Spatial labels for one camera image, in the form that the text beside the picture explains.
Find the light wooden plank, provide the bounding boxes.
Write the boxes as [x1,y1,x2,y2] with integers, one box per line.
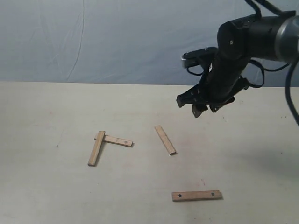
[87,131,106,167]

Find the wood block with two holes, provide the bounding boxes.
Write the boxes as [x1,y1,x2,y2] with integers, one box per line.
[103,135,133,147]

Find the wooden stick with two holes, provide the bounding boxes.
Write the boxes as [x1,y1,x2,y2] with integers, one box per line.
[171,190,223,202]

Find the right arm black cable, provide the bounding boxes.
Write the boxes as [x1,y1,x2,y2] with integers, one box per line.
[186,0,299,128]

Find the blue-grey backdrop cloth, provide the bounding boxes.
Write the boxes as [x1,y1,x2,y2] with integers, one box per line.
[0,0,299,88]

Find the plain wooden stick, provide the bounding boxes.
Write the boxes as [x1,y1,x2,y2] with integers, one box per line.
[155,125,177,155]

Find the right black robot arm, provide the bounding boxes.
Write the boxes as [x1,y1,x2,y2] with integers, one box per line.
[176,11,299,118]

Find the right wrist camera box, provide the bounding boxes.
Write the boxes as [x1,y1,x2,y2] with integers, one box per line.
[181,47,218,69]

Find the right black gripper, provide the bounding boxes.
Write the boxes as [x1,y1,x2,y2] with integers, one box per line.
[176,55,249,118]

